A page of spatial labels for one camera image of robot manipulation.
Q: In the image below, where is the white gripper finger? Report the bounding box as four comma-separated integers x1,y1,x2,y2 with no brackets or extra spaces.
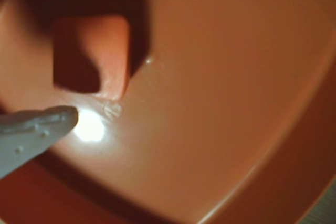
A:
0,105,79,180

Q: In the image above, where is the orange cube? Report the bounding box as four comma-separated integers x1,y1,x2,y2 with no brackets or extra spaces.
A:
51,15,153,101

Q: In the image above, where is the orange plastic box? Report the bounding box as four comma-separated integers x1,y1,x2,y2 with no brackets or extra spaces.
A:
0,0,336,224

